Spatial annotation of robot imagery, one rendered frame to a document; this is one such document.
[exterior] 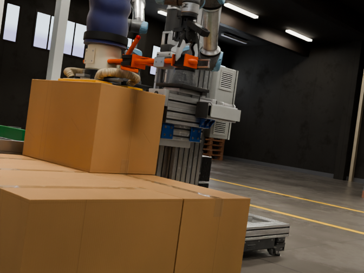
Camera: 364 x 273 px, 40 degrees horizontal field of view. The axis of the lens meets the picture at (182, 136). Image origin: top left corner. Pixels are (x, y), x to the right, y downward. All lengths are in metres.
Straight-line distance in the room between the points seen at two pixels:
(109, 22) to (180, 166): 1.07
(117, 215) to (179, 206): 0.27
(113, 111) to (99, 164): 0.25
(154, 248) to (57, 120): 0.98
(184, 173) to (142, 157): 0.79
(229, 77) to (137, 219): 1.85
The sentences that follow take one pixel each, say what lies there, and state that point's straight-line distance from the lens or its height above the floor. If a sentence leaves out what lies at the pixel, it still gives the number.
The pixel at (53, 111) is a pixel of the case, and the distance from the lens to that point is 2.50.
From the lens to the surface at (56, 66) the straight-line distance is 6.16.
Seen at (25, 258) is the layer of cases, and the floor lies 0.38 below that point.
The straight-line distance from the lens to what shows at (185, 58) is 2.07.
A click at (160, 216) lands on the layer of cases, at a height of 0.48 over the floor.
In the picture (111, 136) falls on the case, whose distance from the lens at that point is 2.27.
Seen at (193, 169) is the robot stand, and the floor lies 0.55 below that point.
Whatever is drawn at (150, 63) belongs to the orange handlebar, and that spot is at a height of 1.06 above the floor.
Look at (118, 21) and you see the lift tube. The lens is 2.53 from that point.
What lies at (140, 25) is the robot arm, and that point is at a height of 1.37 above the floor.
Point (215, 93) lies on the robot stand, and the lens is 3.23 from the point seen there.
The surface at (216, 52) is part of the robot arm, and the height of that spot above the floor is 1.24.
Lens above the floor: 0.78
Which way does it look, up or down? 1 degrees down
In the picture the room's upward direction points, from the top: 8 degrees clockwise
